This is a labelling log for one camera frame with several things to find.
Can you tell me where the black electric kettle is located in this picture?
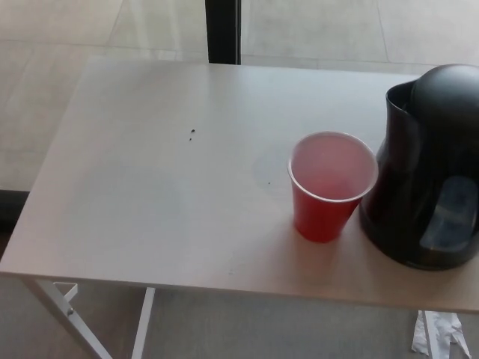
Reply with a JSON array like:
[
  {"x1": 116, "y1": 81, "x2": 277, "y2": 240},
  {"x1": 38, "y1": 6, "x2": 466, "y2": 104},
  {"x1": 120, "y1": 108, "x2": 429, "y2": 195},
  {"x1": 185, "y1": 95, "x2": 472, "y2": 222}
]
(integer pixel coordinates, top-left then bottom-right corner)
[{"x1": 359, "y1": 64, "x2": 479, "y2": 271}]

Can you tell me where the red plastic cup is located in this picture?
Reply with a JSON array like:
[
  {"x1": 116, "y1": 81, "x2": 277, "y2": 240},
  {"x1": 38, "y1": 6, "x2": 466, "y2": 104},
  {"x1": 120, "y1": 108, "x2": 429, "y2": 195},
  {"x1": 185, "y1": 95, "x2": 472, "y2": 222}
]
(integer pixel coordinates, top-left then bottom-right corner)
[{"x1": 287, "y1": 131, "x2": 379, "y2": 244}]

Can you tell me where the white straight table leg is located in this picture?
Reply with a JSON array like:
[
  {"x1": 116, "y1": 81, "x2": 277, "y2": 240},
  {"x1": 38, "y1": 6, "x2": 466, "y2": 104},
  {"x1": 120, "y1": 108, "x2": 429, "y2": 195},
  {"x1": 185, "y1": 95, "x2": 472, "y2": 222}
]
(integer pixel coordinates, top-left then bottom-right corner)
[{"x1": 130, "y1": 286, "x2": 156, "y2": 359}]

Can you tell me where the white slanted table leg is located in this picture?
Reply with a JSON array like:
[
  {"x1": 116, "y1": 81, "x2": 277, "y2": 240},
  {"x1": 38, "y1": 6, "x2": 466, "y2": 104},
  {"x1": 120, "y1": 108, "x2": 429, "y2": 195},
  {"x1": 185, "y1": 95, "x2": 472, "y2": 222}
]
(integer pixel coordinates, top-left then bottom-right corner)
[{"x1": 20, "y1": 278, "x2": 115, "y2": 359}]

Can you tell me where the white thin table leg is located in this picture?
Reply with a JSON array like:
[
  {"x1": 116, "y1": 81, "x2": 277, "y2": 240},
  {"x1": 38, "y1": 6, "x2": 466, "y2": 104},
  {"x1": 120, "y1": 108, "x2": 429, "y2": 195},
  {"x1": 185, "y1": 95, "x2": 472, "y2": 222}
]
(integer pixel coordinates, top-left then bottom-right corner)
[{"x1": 422, "y1": 310, "x2": 439, "y2": 359}]

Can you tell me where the white crumpled paper strip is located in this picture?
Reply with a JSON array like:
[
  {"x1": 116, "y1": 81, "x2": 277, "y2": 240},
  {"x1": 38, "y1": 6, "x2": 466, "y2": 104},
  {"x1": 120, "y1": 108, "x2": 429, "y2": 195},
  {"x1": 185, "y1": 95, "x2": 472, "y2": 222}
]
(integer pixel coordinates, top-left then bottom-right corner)
[{"x1": 410, "y1": 310, "x2": 473, "y2": 358}]

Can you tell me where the black window frame post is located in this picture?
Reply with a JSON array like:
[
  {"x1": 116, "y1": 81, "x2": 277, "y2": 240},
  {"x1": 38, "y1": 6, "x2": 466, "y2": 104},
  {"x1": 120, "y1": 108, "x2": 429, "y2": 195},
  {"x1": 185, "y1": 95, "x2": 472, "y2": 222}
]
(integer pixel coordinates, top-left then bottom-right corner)
[{"x1": 204, "y1": 0, "x2": 243, "y2": 65}]

